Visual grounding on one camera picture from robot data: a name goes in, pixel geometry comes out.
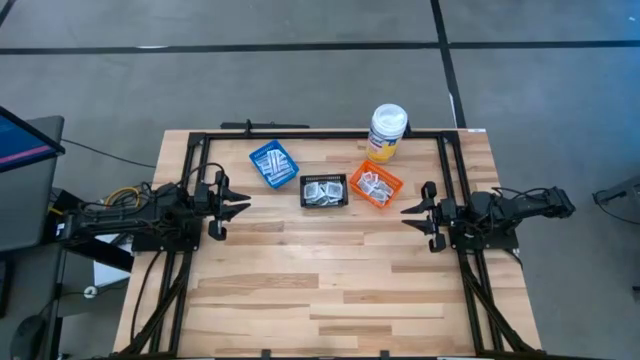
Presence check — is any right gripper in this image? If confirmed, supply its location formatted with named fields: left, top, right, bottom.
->
left=400, top=180, right=460, bottom=254

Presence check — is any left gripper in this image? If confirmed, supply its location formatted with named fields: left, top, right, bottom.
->
left=192, top=169, right=253, bottom=243

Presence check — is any blue plastic basket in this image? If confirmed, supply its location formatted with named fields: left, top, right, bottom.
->
left=248, top=138, right=300, bottom=190

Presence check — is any black plastic basket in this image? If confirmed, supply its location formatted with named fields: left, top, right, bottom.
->
left=299, top=173, right=350, bottom=209

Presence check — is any orange plastic basket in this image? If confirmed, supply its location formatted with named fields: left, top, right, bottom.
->
left=348, top=159, right=405, bottom=210

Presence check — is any Lysol wipes canister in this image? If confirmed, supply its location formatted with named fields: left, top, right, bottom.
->
left=366, top=103, right=409, bottom=164

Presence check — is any white paper sheet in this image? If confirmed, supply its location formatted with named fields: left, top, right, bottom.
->
left=92, top=232, right=133, bottom=288

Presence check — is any black diagonal beam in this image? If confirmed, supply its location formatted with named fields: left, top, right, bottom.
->
left=47, top=234, right=135, bottom=274

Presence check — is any grey metal stand foot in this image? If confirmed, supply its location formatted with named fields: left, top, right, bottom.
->
left=592, top=173, right=640, bottom=206

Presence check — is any monitor with blue screen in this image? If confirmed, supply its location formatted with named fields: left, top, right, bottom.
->
left=0, top=105, right=67, bottom=174

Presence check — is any black computer mouse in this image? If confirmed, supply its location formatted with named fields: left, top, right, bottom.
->
left=9, top=313, right=49, bottom=360

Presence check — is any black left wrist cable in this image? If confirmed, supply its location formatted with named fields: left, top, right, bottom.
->
left=179, top=162, right=227, bottom=187

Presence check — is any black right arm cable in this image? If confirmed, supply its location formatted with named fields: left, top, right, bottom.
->
left=492, top=186, right=551, bottom=201

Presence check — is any yellow cable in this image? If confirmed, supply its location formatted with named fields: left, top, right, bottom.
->
left=48, top=185, right=142, bottom=216

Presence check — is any black floor cable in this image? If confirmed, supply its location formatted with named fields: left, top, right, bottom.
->
left=592, top=197, right=640, bottom=226

